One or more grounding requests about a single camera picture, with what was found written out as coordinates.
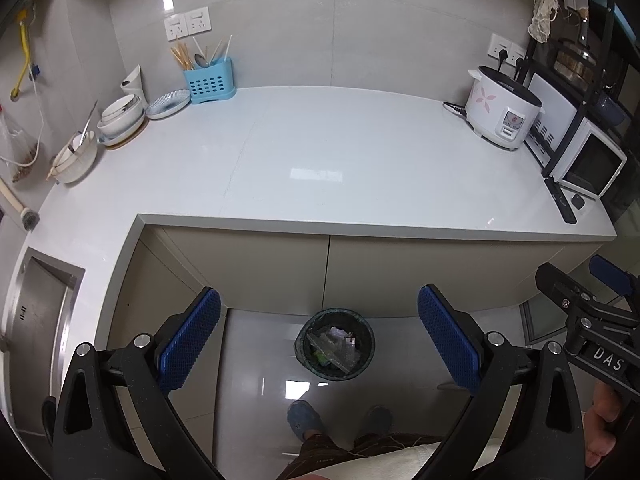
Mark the person's dark patterned pants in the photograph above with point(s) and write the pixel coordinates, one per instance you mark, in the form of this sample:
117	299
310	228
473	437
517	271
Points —
320	460

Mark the person's right hand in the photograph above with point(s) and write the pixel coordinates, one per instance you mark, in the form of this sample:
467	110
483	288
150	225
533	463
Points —
600	410

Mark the small black device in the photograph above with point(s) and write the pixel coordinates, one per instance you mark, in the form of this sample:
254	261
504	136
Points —
578	201

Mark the stacked white bowls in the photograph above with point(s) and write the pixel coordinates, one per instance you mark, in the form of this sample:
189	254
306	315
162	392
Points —
120	115

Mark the blue striped plate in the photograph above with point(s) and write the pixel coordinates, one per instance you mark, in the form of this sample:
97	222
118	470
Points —
167	105

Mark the clear plastic bag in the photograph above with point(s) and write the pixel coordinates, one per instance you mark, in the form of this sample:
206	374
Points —
20	160

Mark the steel pot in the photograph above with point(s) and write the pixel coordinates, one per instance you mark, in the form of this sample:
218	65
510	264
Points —
575	62

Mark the metal ladle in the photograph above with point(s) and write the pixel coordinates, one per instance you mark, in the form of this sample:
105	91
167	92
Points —
87	122

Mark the bunch of wooden chopsticks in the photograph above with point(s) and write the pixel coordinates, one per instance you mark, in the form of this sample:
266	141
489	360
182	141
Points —
182	57

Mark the black kitchen rack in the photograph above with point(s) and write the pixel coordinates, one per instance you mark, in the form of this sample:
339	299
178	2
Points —
602	67

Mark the white wall socket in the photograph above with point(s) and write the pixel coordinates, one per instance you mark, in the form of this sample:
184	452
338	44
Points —
497	45
175	27
198	20
520	55

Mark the white cup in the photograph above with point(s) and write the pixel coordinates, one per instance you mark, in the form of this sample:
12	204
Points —
134	85

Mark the black trash bin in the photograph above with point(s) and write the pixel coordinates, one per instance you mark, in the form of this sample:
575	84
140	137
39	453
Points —
304	355

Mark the blue slipper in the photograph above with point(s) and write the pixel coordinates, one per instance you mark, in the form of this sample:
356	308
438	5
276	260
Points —
380	420
305	420

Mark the white floral rice cooker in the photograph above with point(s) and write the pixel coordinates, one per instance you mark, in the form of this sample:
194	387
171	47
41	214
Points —
487	105

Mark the white mesh cloth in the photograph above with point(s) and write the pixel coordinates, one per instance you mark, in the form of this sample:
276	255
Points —
542	15

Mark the yellow gas pipe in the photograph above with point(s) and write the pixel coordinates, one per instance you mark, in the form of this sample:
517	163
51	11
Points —
21	60

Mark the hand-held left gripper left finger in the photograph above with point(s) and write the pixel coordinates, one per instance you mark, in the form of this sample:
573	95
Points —
192	340

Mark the black remote control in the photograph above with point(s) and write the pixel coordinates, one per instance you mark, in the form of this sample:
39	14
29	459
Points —
562	205

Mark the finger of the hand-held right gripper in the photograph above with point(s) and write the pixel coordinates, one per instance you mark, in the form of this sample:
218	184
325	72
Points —
557	285
607	269

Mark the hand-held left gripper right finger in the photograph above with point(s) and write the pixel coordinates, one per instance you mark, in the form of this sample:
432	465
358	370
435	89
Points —
445	340

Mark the grey dish brush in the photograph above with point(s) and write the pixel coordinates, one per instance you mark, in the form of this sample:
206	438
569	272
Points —
30	219

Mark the large white bowl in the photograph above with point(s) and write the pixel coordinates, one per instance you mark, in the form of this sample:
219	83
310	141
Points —
75	165

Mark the metal spoon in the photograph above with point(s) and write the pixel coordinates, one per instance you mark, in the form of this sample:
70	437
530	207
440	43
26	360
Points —
201	61

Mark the stainless steel sink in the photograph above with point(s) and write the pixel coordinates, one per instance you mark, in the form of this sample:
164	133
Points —
35	320

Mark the blue plastic utensil holder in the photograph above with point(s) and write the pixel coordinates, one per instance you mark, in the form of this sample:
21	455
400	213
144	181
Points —
210	87

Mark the wooden trivet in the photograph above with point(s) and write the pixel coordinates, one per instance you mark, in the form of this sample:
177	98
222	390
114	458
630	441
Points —
135	141

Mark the dark blue bowl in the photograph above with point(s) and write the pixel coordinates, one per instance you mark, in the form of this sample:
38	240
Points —
612	110

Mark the white microwave oven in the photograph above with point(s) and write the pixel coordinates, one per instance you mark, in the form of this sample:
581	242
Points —
590	160

